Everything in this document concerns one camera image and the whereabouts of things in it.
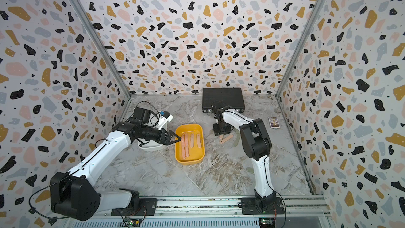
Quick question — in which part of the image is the long pink sheathed knife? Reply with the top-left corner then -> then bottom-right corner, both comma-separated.
181,134 -> 187,159

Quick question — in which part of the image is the white plastic bin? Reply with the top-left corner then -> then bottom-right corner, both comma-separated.
137,115 -> 170,152

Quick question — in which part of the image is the yellow plastic bin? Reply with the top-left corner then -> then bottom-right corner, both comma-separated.
175,123 -> 205,165

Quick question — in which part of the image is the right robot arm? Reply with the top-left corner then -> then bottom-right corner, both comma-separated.
211,101 -> 285,213

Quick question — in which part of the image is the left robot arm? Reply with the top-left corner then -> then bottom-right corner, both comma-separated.
47,107 -> 181,224

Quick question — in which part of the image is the playing card box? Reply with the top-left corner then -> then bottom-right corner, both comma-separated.
269,117 -> 280,128

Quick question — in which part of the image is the green folding knife middle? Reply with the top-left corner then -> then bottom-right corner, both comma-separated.
232,136 -> 240,147

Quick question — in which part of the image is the black ribbed briefcase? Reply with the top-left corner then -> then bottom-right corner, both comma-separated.
202,88 -> 245,114

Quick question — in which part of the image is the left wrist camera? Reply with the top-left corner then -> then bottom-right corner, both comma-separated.
157,111 -> 174,130

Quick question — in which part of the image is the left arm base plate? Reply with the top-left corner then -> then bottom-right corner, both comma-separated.
110,198 -> 158,217

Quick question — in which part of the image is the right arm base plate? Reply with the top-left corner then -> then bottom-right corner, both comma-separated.
238,197 -> 285,215

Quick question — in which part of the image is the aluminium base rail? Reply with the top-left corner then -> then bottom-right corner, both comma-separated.
63,195 -> 333,228

